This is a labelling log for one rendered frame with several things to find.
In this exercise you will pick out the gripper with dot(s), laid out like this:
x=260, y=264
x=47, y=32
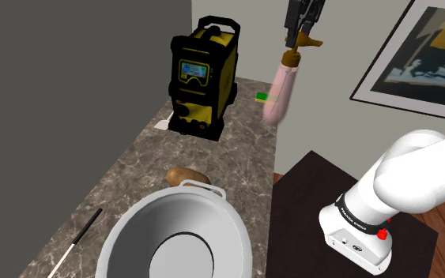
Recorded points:
x=306, y=7

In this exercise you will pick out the pink spray bottle brown nozzle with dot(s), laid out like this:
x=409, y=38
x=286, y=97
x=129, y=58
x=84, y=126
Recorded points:
x=283, y=88

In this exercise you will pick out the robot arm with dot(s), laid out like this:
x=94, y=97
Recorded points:
x=407, y=181

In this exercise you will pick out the green sponge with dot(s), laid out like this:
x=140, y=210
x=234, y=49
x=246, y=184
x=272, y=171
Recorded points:
x=261, y=96

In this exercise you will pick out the yellow and black portable machine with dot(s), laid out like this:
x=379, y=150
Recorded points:
x=201, y=81

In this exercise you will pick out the brown potato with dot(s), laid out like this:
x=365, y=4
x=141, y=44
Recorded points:
x=181, y=176

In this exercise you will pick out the black and white stick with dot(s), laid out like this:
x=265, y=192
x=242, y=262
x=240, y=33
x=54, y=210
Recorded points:
x=76, y=240

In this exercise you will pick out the framed wall picture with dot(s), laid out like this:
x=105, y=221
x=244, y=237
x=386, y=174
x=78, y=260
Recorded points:
x=430, y=57

